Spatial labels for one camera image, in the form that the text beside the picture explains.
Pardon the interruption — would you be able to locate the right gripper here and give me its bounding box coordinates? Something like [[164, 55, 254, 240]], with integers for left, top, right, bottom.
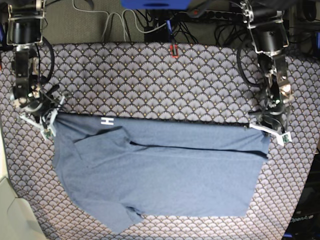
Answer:
[[11, 84, 63, 130]]

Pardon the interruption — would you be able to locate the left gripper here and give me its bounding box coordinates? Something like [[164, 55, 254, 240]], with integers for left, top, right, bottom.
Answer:
[[248, 84, 293, 140]]

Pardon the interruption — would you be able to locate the blue T-shirt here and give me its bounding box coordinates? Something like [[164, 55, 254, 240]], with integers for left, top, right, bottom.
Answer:
[[52, 113, 270, 233]]

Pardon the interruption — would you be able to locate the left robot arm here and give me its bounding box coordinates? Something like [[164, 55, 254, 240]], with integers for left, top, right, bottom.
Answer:
[[236, 0, 293, 146]]

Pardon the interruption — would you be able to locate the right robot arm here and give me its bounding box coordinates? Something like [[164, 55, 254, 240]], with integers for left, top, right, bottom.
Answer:
[[6, 0, 65, 134]]

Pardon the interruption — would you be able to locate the black OpenArm box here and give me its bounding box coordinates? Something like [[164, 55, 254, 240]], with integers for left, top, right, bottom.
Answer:
[[282, 153, 320, 240]]

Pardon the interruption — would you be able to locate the fan-patterned tablecloth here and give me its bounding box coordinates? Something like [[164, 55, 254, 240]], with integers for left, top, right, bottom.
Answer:
[[0, 43, 320, 240]]

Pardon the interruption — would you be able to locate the beige furniture corner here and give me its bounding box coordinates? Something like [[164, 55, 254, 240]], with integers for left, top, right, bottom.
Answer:
[[0, 134, 46, 240]]

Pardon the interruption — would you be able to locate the red table clamp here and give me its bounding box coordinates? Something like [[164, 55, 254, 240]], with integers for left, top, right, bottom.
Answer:
[[169, 44, 179, 59]]

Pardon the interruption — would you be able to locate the black power strip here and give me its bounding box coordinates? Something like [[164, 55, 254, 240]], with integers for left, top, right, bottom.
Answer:
[[181, 10, 244, 23]]

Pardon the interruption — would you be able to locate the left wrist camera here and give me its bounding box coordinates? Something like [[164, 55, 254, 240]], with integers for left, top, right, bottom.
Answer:
[[276, 131, 292, 146]]

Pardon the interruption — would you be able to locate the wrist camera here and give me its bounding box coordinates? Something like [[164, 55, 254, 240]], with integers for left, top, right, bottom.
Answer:
[[40, 129, 56, 141], [276, 131, 292, 146]]

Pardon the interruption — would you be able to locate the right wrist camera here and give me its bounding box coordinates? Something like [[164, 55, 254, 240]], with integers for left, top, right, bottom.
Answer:
[[40, 129, 56, 141]]

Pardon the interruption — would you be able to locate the white cable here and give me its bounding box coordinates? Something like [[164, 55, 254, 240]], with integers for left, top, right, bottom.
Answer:
[[72, 0, 168, 43]]

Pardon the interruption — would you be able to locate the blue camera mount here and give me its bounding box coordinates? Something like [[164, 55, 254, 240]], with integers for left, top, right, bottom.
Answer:
[[120, 0, 191, 10]]

